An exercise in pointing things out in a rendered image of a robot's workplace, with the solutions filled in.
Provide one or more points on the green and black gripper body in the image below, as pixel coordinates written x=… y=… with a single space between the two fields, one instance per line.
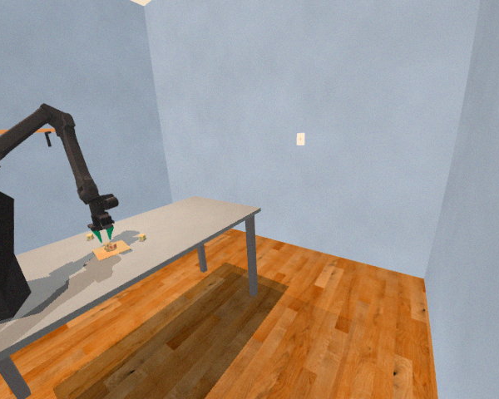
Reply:
x=95 y=228

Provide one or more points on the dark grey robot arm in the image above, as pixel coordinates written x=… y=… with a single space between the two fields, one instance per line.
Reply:
x=64 y=127

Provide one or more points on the orange flat mat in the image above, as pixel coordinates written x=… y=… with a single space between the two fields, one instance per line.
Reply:
x=103 y=253

